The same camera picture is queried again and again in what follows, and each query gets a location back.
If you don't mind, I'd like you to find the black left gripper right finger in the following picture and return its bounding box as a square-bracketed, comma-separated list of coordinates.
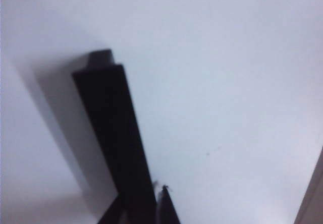
[157, 185, 181, 224]

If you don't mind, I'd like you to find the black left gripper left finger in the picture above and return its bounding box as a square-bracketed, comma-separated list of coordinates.
[97, 193, 127, 224]

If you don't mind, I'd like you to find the black horizontal drawer handle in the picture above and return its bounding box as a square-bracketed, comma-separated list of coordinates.
[71, 48, 158, 224]

